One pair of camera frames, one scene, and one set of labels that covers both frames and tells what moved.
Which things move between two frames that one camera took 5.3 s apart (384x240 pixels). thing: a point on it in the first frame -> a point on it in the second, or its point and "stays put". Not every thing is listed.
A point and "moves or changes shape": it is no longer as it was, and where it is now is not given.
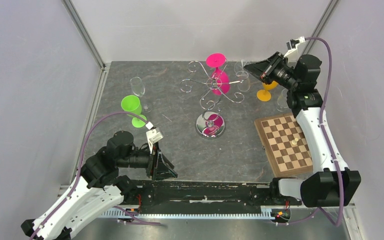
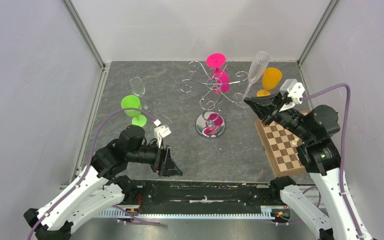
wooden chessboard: [286, 146] stays put
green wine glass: [132, 104] stays put
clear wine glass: [138, 89] stays put
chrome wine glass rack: [211, 124] stays put
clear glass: [243, 80] moves or changes shape
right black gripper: [264, 70] -> [261, 110]
